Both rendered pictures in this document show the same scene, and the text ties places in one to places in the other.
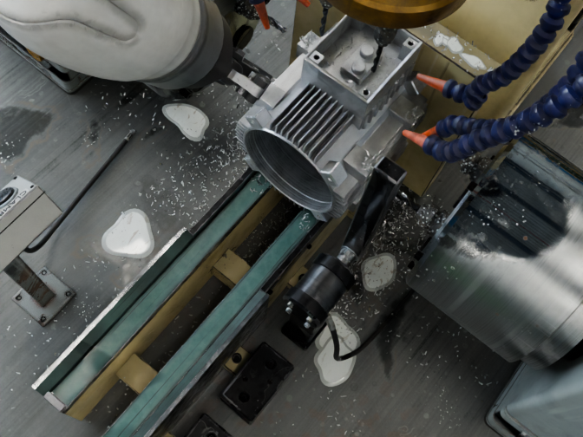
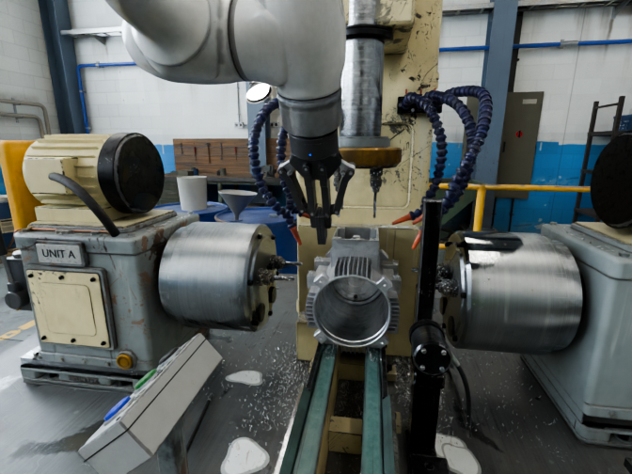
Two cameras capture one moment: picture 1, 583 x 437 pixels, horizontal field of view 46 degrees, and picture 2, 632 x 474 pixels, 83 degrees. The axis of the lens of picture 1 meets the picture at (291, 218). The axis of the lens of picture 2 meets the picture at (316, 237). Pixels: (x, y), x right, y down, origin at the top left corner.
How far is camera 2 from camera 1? 63 cm
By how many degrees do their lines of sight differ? 55
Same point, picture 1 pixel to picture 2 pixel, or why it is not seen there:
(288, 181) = (347, 339)
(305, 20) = (306, 266)
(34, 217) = (203, 357)
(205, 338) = (373, 448)
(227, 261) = (336, 422)
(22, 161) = not seen: hidden behind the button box
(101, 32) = not seen: outside the picture
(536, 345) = (566, 292)
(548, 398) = (602, 336)
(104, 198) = (209, 443)
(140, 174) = (230, 417)
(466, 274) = (497, 276)
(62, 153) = not seen: hidden behind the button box
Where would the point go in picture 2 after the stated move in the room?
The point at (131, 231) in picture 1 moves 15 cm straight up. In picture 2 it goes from (244, 453) to (239, 381)
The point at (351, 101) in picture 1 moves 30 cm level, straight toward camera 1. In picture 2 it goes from (368, 247) to (453, 308)
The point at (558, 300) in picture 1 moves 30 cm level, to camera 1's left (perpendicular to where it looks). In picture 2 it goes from (549, 259) to (410, 279)
